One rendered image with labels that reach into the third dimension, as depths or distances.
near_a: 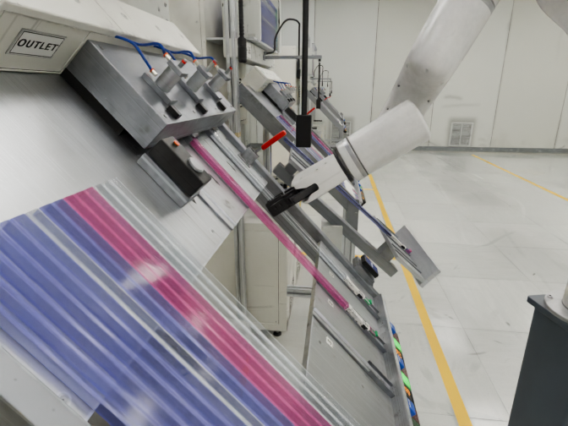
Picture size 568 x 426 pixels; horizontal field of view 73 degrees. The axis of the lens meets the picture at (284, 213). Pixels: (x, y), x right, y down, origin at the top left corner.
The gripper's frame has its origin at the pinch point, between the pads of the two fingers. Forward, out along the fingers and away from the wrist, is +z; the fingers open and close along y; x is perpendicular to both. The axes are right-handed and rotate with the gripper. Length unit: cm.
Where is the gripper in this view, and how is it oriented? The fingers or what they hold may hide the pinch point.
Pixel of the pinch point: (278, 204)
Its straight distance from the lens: 78.0
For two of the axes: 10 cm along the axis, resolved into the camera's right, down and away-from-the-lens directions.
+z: -8.3, 4.9, 2.7
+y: -1.3, 3.0, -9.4
